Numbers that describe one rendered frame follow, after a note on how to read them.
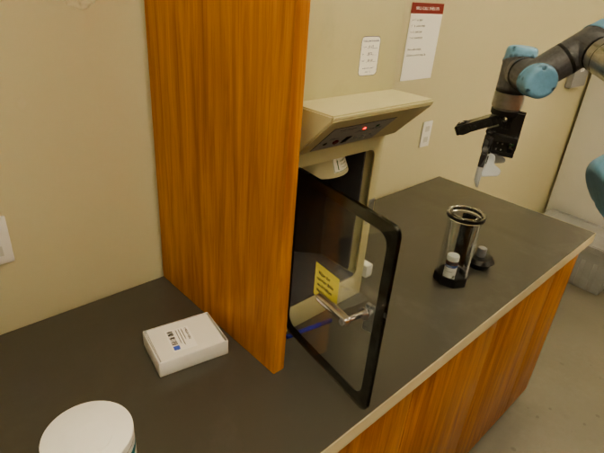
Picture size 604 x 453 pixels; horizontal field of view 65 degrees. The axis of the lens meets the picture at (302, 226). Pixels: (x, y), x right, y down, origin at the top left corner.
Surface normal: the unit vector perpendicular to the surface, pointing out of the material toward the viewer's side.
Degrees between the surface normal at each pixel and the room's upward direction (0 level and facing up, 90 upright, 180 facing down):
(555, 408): 0
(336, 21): 90
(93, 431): 0
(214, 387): 0
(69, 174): 90
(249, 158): 90
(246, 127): 90
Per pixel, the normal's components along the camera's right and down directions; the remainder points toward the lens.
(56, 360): 0.07, -0.89
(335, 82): 0.68, 0.38
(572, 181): -0.73, 0.26
